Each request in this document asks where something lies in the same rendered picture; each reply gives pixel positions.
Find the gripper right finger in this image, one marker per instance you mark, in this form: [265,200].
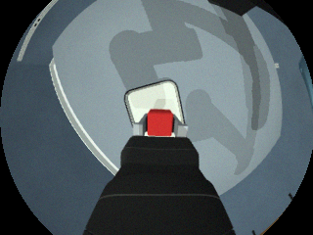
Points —
[179,129]

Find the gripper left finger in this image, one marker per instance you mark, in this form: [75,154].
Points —
[141,127]

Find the red cube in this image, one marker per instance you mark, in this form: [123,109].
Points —
[160,122]

